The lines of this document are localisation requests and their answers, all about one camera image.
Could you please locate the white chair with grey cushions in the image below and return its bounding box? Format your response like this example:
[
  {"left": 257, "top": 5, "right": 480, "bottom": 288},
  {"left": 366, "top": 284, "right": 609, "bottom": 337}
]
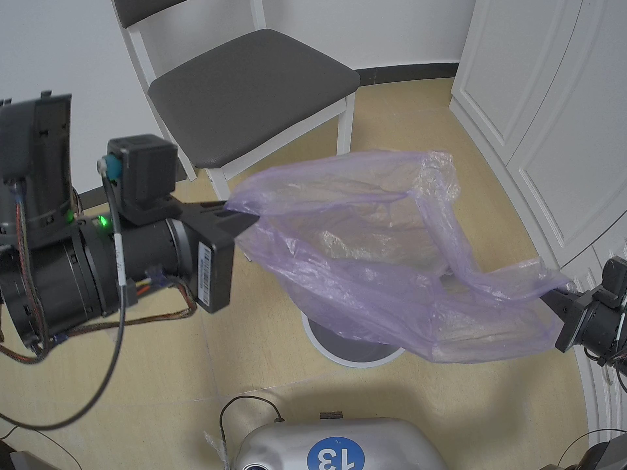
[{"left": 103, "top": 0, "right": 362, "bottom": 203}]

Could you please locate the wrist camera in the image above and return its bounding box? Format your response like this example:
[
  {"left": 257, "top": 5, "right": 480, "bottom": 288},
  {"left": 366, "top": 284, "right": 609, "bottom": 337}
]
[
  {"left": 575, "top": 257, "right": 627, "bottom": 312},
  {"left": 96, "top": 134, "right": 182, "bottom": 226}
]

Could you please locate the white trash bin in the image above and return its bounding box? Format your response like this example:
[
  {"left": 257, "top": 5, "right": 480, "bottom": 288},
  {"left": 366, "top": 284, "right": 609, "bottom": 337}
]
[{"left": 300, "top": 306, "right": 406, "bottom": 367}]

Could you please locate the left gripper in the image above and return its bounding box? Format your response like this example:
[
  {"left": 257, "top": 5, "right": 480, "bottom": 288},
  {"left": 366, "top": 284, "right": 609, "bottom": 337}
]
[{"left": 81, "top": 200, "right": 259, "bottom": 318}]

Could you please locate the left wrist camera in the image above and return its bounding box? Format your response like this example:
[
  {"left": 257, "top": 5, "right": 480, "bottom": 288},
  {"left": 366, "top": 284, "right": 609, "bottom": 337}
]
[{"left": 96, "top": 134, "right": 182, "bottom": 226}]

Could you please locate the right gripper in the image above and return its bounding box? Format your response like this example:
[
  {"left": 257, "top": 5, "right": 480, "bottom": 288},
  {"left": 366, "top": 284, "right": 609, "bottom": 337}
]
[{"left": 539, "top": 288, "right": 627, "bottom": 362}]

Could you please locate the black cable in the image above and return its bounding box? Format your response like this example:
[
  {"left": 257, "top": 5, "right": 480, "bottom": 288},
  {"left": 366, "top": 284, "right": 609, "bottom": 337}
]
[
  {"left": 219, "top": 396, "right": 286, "bottom": 459},
  {"left": 558, "top": 429, "right": 605, "bottom": 470},
  {"left": 0, "top": 157, "right": 130, "bottom": 430}
]

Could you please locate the purple plastic bag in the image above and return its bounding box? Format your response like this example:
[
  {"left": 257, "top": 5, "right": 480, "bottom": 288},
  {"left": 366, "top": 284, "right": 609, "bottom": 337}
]
[{"left": 224, "top": 149, "right": 574, "bottom": 365}]

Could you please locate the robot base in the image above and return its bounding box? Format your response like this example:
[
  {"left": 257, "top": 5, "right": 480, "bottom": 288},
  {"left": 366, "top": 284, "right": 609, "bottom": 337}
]
[{"left": 234, "top": 416, "right": 449, "bottom": 470}]

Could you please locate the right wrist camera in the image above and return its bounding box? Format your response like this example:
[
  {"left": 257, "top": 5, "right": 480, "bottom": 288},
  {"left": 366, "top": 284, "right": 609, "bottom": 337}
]
[{"left": 575, "top": 257, "right": 627, "bottom": 312}]

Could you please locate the white wardrobe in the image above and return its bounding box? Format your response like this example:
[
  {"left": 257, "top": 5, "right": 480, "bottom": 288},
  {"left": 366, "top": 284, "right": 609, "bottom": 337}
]
[{"left": 448, "top": 0, "right": 627, "bottom": 439}]

